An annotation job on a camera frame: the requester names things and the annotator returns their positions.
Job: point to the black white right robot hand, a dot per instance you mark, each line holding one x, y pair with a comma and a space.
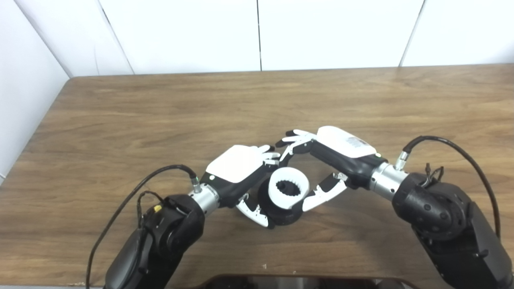
341, 148

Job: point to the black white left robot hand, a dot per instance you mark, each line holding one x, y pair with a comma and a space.
237, 164

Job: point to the round black plastic part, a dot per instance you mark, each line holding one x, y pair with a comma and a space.
285, 216

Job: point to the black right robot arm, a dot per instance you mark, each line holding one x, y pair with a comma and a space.
441, 216

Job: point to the glossy black robot chest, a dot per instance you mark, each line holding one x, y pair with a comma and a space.
305, 283

